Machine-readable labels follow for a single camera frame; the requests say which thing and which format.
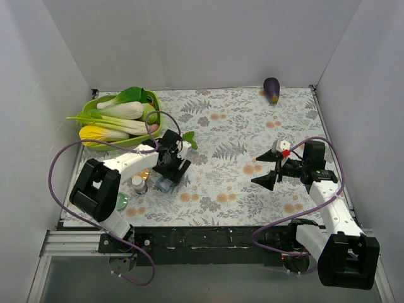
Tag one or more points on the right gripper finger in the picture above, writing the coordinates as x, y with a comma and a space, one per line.
267, 181
268, 156

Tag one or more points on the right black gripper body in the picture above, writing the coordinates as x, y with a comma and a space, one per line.
278, 168

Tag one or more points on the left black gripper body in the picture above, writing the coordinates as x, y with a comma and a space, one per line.
176, 167

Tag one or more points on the blue rectangular pill box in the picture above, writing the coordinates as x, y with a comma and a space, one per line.
164, 184

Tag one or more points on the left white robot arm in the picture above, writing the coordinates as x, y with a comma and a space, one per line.
97, 187

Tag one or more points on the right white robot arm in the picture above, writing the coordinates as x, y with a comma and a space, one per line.
346, 257

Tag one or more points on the floral table mat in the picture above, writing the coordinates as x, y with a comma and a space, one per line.
231, 127

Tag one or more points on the orange round pill case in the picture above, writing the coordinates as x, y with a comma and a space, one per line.
144, 174

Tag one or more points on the white radish with leaves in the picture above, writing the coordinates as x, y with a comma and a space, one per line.
190, 138

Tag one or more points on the white cap pill bottle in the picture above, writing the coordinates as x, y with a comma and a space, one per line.
139, 184

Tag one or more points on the pink radish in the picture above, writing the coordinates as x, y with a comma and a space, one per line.
153, 127

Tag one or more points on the light green cabbage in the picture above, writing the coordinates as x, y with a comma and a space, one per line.
149, 114

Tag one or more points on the green round pill case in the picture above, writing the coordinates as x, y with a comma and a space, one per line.
122, 201

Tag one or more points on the purple eggplant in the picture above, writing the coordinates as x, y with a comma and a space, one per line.
271, 87

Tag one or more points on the green bok choy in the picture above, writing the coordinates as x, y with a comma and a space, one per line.
131, 94

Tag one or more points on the green plastic basket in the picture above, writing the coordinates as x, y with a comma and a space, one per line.
134, 140

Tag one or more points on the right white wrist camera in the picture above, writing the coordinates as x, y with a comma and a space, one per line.
280, 148

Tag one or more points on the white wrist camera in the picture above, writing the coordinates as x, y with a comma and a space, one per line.
183, 148
280, 148

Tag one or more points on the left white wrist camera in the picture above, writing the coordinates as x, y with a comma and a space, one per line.
183, 148

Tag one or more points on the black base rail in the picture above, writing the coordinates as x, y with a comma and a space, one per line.
222, 245

